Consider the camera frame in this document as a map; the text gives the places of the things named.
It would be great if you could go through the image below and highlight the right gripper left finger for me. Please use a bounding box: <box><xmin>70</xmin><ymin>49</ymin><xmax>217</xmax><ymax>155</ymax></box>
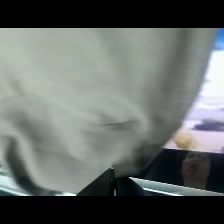
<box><xmin>76</xmin><ymin>167</ymin><xmax>116</xmax><ymax>197</ymax></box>

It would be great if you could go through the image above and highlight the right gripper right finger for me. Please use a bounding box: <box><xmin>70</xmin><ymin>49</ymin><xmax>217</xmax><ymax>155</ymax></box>
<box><xmin>115</xmin><ymin>175</ymin><xmax>151</xmax><ymax>197</ymax></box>

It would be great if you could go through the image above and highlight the grey garment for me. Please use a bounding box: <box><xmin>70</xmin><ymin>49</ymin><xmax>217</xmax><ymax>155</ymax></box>
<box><xmin>0</xmin><ymin>28</ymin><xmax>219</xmax><ymax>197</ymax></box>

